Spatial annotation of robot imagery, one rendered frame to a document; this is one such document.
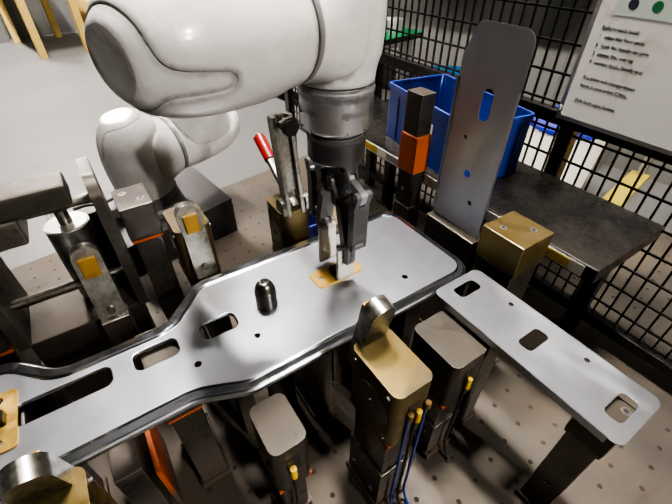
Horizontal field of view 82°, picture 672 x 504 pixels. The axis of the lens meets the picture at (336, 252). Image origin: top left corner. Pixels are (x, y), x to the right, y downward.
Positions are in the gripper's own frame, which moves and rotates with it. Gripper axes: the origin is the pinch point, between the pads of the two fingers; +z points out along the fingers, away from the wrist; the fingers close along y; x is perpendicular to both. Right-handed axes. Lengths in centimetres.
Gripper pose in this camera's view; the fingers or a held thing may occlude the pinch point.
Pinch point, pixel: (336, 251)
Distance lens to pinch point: 61.8
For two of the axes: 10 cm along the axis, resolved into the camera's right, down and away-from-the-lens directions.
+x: 8.3, -3.5, 4.2
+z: 0.0, 7.7, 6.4
